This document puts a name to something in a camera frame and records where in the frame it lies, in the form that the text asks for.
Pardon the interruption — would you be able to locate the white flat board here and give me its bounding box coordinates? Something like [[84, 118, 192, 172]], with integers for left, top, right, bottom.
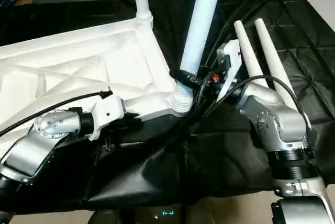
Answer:
[[297, 0, 335, 31]]

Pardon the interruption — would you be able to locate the white plastic table top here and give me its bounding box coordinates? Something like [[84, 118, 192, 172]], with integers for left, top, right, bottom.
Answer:
[[0, 16, 195, 158]]

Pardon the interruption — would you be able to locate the black mat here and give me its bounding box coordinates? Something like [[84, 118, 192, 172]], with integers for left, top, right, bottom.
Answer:
[[0, 0, 335, 216]]

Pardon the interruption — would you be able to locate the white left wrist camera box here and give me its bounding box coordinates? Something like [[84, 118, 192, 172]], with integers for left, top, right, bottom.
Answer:
[[88, 95, 126, 141]]

